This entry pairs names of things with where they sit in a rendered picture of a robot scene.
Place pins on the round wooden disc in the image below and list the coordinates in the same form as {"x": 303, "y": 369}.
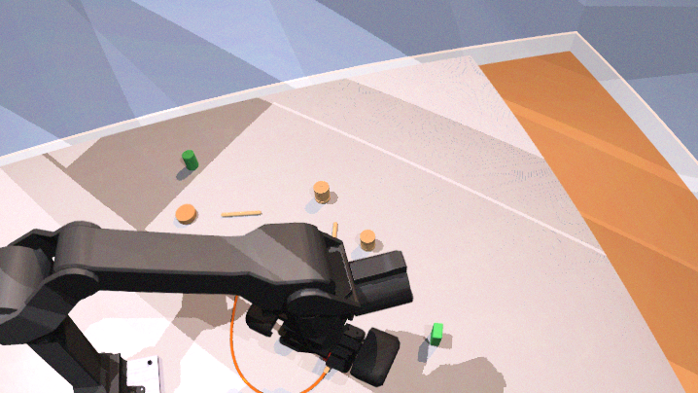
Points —
{"x": 185, "y": 214}

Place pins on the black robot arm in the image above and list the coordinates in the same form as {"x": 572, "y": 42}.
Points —
{"x": 290, "y": 268}

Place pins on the green cylinder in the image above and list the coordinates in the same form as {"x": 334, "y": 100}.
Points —
{"x": 190, "y": 160}

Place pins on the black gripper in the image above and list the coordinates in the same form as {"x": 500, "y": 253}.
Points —
{"x": 376, "y": 349}

